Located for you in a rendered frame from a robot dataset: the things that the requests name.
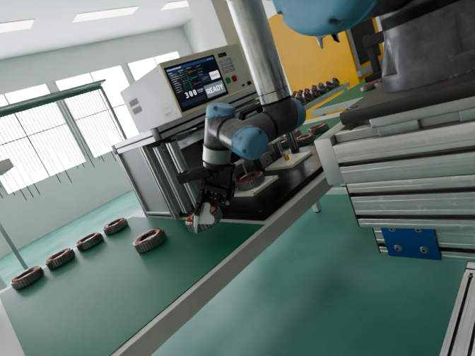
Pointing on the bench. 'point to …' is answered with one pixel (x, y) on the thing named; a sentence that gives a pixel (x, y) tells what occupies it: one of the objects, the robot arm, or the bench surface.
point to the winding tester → (154, 98)
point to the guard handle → (250, 111)
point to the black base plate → (301, 171)
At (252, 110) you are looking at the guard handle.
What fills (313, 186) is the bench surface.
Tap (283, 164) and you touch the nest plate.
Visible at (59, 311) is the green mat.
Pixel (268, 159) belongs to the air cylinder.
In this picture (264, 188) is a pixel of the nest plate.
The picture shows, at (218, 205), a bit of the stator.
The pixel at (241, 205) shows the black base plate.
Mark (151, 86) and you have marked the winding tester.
